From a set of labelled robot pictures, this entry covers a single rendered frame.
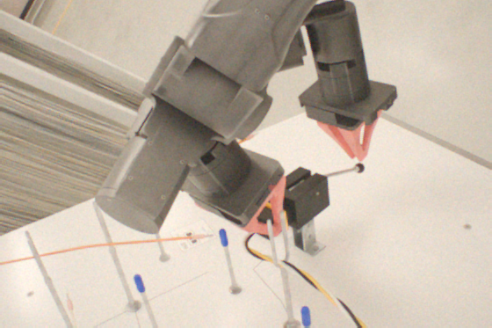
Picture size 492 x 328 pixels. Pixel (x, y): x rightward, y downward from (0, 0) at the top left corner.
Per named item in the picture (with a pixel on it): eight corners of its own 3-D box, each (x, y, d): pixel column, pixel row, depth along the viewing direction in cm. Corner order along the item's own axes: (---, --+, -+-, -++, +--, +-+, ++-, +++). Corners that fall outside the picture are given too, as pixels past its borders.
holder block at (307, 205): (330, 205, 61) (328, 176, 59) (298, 230, 58) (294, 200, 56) (303, 193, 64) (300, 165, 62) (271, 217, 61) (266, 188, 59)
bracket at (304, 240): (326, 246, 62) (322, 213, 60) (313, 258, 61) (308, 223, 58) (297, 232, 65) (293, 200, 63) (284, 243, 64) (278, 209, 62)
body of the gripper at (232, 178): (249, 229, 48) (208, 182, 43) (182, 193, 55) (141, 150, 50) (289, 173, 50) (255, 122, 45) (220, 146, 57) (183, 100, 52)
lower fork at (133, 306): (123, 304, 58) (84, 203, 52) (138, 298, 59) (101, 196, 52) (129, 315, 57) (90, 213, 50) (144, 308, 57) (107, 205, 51)
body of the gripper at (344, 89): (369, 131, 57) (358, 73, 53) (299, 110, 64) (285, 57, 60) (400, 99, 60) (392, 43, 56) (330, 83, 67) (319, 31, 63)
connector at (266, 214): (301, 215, 58) (299, 200, 57) (271, 238, 56) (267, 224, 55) (282, 206, 60) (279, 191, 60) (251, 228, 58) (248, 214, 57)
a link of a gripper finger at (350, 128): (362, 180, 63) (350, 117, 58) (316, 164, 68) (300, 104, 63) (392, 148, 66) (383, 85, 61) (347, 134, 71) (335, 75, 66)
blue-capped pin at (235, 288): (244, 288, 58) (231, 228, 54) (235, 296, 57) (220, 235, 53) (235, 282, 59) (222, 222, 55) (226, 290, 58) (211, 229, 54)
